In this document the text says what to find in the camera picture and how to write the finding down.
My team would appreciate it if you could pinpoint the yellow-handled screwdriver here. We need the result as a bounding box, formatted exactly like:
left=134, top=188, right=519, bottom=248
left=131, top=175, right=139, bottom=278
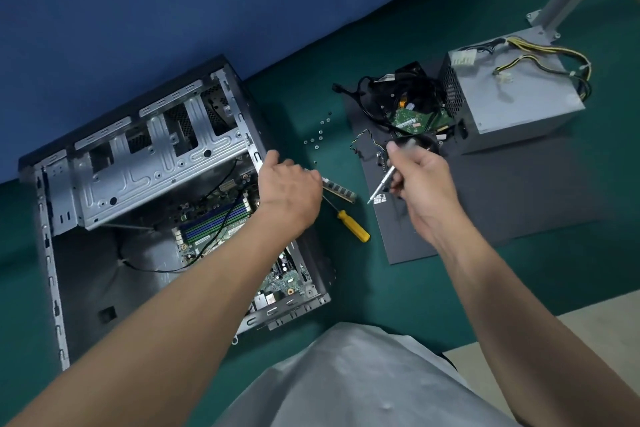
left=319, top=193, right=372, bottom=244

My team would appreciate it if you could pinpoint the green motherboard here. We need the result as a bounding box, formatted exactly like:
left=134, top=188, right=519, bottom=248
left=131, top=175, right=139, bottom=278
left=169, top=169, right=316, bottom=315

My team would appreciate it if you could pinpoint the cluster of silver screws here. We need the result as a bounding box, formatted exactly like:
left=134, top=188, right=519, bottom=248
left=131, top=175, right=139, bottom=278
left=303, top=111, right=333, bottom=148

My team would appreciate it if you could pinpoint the hard drive with cables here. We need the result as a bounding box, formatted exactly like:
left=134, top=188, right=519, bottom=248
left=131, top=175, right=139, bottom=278
left=367, top=60, right=459, bottom=137

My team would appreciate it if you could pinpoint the person's right forearm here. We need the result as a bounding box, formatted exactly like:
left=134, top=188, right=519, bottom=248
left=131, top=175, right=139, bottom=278
left=429, top=226, right=640, bottom=427

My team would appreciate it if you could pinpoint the person's left forearm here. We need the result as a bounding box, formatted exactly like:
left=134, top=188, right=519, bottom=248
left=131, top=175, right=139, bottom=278
left=7, top=211, right=301, bottom=427

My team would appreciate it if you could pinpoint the person's left hand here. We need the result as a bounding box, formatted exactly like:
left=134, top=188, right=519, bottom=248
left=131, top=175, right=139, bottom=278
left=255, top=149, right=325, bottom=242

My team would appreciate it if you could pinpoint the silver power supply unit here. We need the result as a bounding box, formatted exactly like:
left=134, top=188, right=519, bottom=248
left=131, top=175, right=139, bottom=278
left=437, top=25, right=587, bottom=155

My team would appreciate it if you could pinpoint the slim grey screwdriver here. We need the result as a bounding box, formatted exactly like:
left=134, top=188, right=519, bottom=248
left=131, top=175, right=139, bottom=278
left=366, top=165, right=397, bottom=206

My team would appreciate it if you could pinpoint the thin black wire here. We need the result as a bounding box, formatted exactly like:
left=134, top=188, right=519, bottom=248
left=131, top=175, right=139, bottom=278
left=117, top=191, right=241, bottom=274

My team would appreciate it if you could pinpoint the black data cable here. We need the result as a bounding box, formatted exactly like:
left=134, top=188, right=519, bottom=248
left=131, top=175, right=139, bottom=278
left=332, top=82, right=371, bottom=122

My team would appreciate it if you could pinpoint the green floor mat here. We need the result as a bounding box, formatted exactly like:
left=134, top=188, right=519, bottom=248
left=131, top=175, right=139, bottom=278
left=0, top=0, right=640, bottom=427

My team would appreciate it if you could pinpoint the desktop computer case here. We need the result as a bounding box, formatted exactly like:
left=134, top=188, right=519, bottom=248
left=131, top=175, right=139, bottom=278
left=17, top=55, right=333, bottom=372

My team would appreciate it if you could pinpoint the yellow and black cable bundle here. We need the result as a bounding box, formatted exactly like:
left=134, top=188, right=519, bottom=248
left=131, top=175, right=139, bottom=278
left=449, top=35, right=593, bottom=102

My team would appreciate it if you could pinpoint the person's right hand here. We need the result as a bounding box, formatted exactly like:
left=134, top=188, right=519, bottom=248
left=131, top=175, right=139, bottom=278
left=385, top=141, right=463, bottom=250

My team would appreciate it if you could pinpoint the person's white shirt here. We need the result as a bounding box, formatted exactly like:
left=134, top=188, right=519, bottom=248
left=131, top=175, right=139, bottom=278
left=212, top=321, right=506, bottom=427

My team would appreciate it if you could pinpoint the black side panel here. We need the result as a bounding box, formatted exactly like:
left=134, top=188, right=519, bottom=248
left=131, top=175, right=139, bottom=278
left=345, top=56, right=609, bottom=266

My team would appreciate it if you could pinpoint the blue cloth curtain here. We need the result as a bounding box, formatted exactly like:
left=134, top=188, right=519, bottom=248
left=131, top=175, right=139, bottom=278
left=0, top=0, right=509, bottom=186

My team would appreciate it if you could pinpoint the silver metal drive cage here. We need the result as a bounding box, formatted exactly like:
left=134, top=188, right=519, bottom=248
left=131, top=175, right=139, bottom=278
left=72, top=83, right=253, bottom=232

